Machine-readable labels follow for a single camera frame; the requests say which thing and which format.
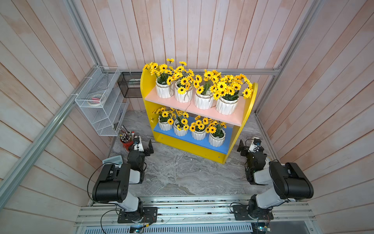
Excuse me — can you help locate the sunflower pot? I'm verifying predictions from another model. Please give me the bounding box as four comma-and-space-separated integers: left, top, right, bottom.
190, 116, 209, 140
172, 110, 190, 137
143, 62, 174, 98
153, 106, 174, 131
193, 70, 221, 110
171, 61, 194, 103
212, 74, 254, 115
206, 120, 227, 147

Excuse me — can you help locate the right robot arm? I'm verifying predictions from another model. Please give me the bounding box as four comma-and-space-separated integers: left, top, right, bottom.
230, 138, 314, 220

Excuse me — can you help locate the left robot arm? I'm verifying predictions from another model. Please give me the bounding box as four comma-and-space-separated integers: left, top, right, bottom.
92, 141, 154, 214

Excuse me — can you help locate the red pen holder cup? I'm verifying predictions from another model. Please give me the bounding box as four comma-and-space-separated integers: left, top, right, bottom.
119, 125, 135, 151

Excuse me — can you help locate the light blue calculator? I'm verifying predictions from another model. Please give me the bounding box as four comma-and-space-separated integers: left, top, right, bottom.
102, 155, 123, 165

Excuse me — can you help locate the yellow two-tier shelf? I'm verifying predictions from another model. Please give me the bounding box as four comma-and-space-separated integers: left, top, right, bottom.
140, 70, 258, 164

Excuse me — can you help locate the black mesh basket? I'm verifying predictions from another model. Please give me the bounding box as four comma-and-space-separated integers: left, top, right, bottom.
117, 72, 142, 98

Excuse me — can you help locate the tape roll in rack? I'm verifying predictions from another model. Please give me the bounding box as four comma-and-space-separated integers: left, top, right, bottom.
87, 93, 107, 107

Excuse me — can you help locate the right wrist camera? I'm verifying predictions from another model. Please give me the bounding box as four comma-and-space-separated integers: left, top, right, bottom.
249, 137, 264, 153

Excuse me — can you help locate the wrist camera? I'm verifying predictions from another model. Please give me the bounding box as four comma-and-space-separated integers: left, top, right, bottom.
132, 136, 144, 152
249, 137, 264, 153

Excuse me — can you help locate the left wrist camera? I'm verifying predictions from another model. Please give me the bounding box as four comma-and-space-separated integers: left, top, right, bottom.
132, 136, 144, 152

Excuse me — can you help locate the white wire mesh rack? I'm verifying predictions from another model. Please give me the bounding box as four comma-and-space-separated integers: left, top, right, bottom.
75, 66, 129, 137

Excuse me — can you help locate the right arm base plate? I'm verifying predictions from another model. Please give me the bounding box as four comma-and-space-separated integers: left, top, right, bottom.
231, 204, 274, 221

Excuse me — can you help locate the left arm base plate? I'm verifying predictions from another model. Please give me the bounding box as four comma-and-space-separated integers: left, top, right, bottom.
117, 207, 158, 224

